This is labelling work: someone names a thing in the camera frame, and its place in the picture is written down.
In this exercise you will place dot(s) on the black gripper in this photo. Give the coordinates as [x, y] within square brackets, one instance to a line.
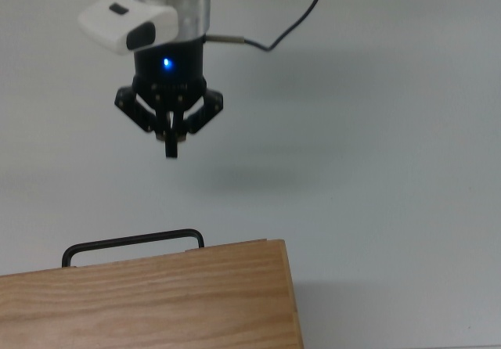
[168, 75]

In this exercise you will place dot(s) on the wooden cabinet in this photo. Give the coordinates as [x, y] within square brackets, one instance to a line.
[156, 306]

